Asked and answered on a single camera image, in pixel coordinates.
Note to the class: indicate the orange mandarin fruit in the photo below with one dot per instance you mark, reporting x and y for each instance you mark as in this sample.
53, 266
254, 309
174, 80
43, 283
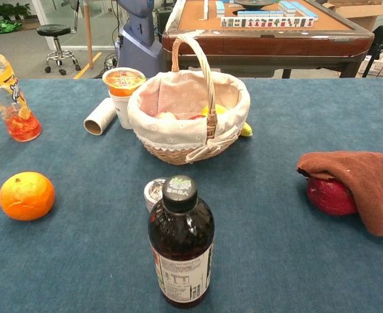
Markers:
26, 195

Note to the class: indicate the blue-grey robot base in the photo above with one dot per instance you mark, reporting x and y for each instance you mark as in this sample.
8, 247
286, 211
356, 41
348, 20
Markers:
139, 36

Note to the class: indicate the wicker basket with cloth lining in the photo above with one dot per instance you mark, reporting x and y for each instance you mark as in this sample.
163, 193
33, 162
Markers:
175, 133

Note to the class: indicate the round yogurt cup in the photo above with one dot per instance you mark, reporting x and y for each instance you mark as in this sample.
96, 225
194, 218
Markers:
123, 80

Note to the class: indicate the red round fruit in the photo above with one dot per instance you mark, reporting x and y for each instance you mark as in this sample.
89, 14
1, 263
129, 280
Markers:
329, 197

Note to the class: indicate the red apple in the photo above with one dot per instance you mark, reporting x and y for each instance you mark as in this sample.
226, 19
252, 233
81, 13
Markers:
197, 116

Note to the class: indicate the pink peach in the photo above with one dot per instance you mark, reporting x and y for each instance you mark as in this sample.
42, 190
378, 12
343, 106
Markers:
165, 115

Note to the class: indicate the small silver-topped can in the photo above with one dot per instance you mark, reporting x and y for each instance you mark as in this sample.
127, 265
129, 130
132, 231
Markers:
152, 194

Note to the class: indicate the white paper cup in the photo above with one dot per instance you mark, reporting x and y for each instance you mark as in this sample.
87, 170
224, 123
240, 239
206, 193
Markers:
122, 111

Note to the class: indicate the white lint roller refill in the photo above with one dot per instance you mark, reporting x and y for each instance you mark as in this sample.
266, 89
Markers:
100, 117

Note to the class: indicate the brown mahjong table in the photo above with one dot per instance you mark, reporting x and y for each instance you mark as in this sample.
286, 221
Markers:
266, 42

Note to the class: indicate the stack of blue mahjong tiles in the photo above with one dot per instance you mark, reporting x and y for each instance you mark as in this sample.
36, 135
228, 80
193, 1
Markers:
220, 7

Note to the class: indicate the row of face-up mahjong tiles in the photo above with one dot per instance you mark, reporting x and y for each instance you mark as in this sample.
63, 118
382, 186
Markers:
266, 22

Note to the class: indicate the row of blue-backed mahjong tiles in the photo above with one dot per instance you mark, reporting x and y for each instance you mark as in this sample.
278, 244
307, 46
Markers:
259, 13

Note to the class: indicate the black dish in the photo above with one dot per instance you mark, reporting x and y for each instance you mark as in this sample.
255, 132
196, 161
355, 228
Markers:
253, 4

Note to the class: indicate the brown towel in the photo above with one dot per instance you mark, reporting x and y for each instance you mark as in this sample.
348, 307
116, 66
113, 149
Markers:
367, 176

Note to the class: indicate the long blue mahjong tile stack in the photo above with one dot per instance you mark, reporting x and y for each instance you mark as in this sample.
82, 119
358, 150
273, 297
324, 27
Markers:
300, 9

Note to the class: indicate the black rolling stool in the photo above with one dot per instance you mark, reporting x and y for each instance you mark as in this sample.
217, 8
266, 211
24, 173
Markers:
55, 32

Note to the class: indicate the clear iced tea bottle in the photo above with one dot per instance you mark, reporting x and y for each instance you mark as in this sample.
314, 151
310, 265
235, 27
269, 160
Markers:
6, 94

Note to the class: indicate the black tripod stand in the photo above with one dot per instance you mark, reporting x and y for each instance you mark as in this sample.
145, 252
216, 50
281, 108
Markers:
378, 42

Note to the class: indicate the cardboard box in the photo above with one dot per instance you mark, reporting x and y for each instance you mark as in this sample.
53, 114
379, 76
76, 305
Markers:
357, 13

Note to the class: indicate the green bag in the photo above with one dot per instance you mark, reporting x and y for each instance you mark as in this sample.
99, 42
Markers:
3, 26

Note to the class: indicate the green potted plants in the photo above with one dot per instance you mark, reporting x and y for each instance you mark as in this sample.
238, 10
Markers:
5, 11

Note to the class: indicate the wooden post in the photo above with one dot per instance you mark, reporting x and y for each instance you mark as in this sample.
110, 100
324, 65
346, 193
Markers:
88, 32

